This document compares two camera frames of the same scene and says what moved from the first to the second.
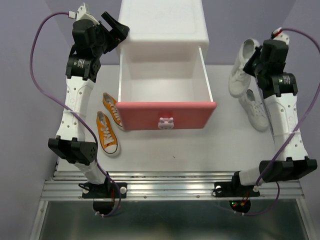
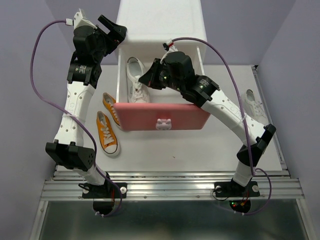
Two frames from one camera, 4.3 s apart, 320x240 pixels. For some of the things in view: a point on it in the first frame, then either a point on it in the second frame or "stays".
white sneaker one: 240,82 -> 137,92
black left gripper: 118,33 stays
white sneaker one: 257,116 stays
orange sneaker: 110,104 stays
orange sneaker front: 107,134 stays
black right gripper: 248,68 -> 149,78
